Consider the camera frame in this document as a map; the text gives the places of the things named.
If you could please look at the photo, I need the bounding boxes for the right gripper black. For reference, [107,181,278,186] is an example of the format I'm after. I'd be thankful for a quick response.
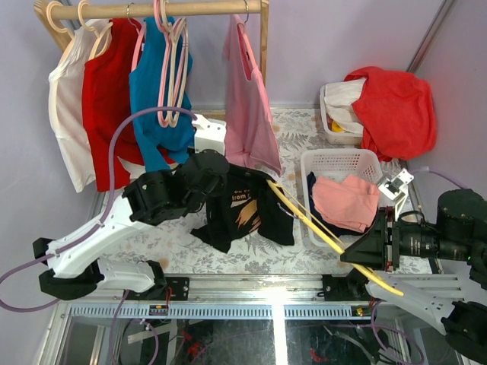
[338,203,475,268]

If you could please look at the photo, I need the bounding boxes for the yellow hanger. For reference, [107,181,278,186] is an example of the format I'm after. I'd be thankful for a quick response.
[266,179,405,297]

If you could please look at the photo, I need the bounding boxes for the black t shirt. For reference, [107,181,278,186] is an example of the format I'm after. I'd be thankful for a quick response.
[190,164,294,253]

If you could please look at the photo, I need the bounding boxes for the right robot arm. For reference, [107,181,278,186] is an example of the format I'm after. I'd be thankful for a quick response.
[340,189,486,364]

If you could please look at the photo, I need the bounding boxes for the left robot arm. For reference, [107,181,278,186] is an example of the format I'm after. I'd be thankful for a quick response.
[33,150,230,300]

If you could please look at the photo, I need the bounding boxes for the navy blue folded shirt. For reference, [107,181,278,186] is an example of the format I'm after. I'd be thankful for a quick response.
[307,172,362,237]

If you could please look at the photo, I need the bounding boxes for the salmon pink folded shirt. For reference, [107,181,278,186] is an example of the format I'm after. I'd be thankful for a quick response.
[310,175,380,233]

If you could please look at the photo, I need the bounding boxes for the pink t shirt on hanger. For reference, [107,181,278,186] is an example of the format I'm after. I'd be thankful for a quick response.
[224,14,282,176]

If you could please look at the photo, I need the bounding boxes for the blue t shirt on hanger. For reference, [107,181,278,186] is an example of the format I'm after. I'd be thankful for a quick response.
[129,17,195,172]

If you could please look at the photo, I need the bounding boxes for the red t shirt on hanger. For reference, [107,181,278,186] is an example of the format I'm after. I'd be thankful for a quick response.
[81,19,147,192]

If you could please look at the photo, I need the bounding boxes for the pink empty hanger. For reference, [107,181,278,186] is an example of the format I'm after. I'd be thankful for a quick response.
[153,0,177,107]

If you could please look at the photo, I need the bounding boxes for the beige empty hanger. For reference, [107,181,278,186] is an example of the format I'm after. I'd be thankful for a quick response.
[167,18,189,107]

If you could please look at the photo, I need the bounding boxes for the white t shirt on hanger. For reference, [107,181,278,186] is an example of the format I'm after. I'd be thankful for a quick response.
[48,27,97,192]

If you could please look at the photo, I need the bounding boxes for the peach hanger far left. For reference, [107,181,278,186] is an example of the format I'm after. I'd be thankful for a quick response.
[46,1,75,40]

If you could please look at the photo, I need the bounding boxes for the floral table mat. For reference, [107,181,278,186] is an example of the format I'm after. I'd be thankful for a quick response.
[83,108,434,275]

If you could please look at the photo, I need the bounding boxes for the white laundry basket front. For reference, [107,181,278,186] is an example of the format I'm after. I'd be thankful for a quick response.
[301,148,382,244]

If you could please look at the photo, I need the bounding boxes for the white laundry basket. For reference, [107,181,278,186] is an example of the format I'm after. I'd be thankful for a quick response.
[320,85,362,146]
[301,148,382,244]

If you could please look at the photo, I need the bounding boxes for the white laundry basket back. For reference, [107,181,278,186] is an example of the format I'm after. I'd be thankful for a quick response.
[320,85,362,146]

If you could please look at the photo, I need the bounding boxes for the yellow item in back basket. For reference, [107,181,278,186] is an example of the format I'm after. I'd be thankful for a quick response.
[331,121,345,133]

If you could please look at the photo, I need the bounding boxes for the red orange cloth on basket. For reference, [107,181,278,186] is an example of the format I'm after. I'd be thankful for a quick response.
[344,66,438,162]

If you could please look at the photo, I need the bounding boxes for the white cloth in back basket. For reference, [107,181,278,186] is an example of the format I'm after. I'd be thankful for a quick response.
[323,78,366,135]

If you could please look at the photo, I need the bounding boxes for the wooden clothes rack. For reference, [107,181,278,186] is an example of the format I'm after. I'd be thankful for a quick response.
[33,0,270,170]

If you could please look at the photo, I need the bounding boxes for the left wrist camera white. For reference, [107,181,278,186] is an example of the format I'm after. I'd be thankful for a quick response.
[192,114,227,155]

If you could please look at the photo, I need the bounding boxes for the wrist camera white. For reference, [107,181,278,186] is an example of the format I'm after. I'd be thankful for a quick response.
[192,114,227,155]
[377,168,414,221]

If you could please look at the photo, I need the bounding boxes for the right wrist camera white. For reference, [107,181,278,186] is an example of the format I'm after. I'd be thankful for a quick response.
[377,168,414,221]

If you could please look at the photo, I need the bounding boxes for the aluminium rail frame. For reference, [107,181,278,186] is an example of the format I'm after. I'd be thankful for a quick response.
[53,271,468,320]

